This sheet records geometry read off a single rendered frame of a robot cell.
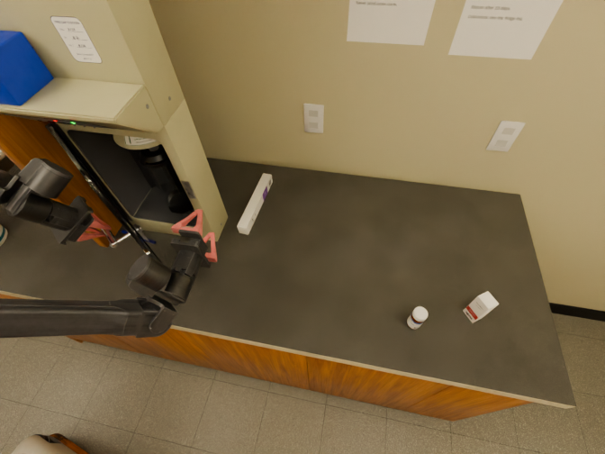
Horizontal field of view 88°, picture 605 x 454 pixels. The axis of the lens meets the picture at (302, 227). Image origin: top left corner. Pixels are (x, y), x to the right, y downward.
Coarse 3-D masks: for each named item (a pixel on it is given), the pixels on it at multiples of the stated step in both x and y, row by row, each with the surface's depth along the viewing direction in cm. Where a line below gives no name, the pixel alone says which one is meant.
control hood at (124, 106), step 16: (64, 80) 64; (80, 80) 64; (32, 96) 61; (48, 96) 61; (64, 96) 60; (80, 96) 60; (96, 96) 60; (112, 96) 60; (128, 96) 60; (144, 96) 62; (0, 112) 61; (16, 112) 59; (32, 112) 58; (48, 112) 58; (64, 112) 57; (80, 112) 57; (96, 112) 57; (112, 112) 57; (128, 112) 59; (144, 112) 63; (128, 128) 63; (144, 128) 64; (160, 128) 69
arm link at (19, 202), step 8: (24, 184) 62; (16, 192) 62; (24, 192) 62; (32, 192) 62; (16, 200) 62; (24, 200) 62; (32, 200) 63; (40, 200) 64; (48, 200) 66; (8, 208) 62; (16, 208) 61; (24, 208) 62; (32, 208) 63; (40, 208) 64; (48, 208) 65; (16, 216) 62; (24, 216) 63; (32, 216) 63; (40, 216) 64; (48, 216) 66
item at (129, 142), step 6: (114, 138) 82; (120, 138) 80; (126, 138) 79; (132, 138) 79; (138, 138) 79; (144, 138) 79; (120, 144) 81; (126, 144) 80; (132, 144) 80; (138, 144) 80; (144, 144) 80; (150, 144) 80; (156, 144) 81
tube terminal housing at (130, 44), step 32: (0, 0) 54; (32, 0) 53; (64, 0) 52; (96, 0) 51; (128, 0) 55; (32, 32) 58; (96, 32) 55; (128, 32) 56; (64, 64) 62; (96, 64) 61; (128, 64) 59; (160, 64) 66; (160, 96) 67; (64, 128) 77; (96, 128) 75; (192, 128) 82; (192, 160) 84; (160, 224) 107; (224, 224) 112
